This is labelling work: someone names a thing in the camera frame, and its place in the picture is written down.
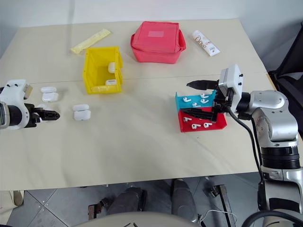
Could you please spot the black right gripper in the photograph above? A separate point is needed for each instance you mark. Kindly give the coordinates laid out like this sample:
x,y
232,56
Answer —
x,y
221,106

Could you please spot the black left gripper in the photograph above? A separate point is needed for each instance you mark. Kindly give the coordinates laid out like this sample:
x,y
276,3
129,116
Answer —
x,y
32,116

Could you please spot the white earbud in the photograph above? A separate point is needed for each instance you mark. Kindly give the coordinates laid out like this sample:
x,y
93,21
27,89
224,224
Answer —
x,y
207,125
204,95
186,99
195,126
204,101
196,105
187,119

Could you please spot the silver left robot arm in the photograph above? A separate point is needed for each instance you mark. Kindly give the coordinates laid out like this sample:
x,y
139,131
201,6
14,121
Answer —
x,y
2,116

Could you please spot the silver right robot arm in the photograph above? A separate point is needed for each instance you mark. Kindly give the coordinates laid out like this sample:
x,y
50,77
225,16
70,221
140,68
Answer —
x,y
277,123

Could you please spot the yellow plastic bin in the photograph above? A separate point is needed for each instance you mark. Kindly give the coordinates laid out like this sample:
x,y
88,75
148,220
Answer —
x,y
91,78

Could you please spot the closed white earbud case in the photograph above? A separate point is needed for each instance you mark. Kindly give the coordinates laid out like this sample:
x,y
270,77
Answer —
x,y
110,82

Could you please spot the blue plastic tray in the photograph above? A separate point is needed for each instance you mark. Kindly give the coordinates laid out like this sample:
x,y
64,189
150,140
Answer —
x,y
180,101

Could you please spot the red plastic tray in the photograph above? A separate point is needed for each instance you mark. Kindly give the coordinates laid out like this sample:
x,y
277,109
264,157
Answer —
x,y
201,129

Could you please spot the white cream tube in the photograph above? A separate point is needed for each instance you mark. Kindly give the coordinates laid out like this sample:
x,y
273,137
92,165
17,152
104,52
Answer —
x,y
206,42

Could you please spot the red fabric pouch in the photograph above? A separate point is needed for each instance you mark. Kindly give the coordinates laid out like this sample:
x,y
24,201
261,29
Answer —
x,y
157,45

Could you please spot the pale yellow sachet packet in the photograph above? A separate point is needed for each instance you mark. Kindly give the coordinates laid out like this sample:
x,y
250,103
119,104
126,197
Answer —
x,y
91,41

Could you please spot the dark rounded shape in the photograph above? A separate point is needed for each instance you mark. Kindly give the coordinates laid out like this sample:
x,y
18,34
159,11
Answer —
x,y
183,201

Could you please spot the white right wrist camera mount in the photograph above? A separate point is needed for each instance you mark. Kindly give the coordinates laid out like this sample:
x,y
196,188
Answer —
x,y
233,80

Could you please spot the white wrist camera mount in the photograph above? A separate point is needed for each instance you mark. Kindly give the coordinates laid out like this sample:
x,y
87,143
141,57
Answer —
x,y
233,80
11,94

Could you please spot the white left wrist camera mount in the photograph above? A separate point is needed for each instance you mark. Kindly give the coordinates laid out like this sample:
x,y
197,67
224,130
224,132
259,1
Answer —
x,y
11,94

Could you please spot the dark metal floor frame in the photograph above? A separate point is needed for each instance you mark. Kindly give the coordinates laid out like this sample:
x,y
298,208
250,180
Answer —
x,y
223,201

